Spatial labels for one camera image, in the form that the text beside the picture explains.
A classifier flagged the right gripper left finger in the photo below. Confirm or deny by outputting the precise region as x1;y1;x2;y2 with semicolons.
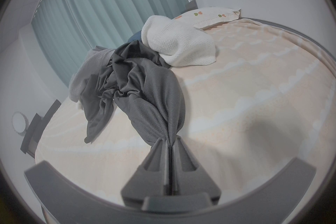
120;137;172;205

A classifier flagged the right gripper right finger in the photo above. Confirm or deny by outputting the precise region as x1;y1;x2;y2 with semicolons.
171;136;222;205

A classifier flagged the black garment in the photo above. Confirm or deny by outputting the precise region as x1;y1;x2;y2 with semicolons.
80;40;187;148

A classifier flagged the bed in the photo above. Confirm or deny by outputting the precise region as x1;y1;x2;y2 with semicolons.
20;0;336;222

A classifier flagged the light grey garment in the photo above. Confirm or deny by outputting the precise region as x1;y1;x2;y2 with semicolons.
69;46;116;109

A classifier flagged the white knitted garment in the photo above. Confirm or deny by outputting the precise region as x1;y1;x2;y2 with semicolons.
141;15;217;67

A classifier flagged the dark blue garment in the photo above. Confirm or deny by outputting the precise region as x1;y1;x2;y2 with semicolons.
128;31;144;44

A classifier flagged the white printed pillow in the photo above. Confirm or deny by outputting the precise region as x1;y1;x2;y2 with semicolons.
173;7;241;29

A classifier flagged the blue-green curtain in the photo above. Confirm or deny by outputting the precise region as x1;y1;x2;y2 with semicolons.
31;0;195;87

